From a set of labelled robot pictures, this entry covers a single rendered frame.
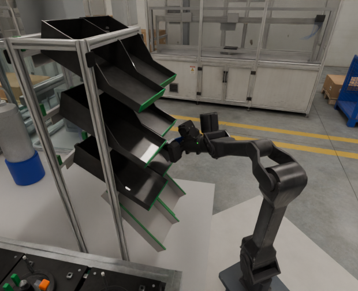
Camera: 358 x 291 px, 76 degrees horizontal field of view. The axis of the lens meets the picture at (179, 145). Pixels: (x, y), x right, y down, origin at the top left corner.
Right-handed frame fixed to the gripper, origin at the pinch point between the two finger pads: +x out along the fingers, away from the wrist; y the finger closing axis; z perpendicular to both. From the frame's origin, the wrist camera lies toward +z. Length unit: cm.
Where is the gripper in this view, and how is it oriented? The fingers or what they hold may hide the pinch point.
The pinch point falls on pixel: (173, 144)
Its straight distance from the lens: 83.6
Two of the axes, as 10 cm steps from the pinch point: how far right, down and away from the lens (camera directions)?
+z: -1.9, -9.3, -3.1
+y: -5.1, 3.7, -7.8
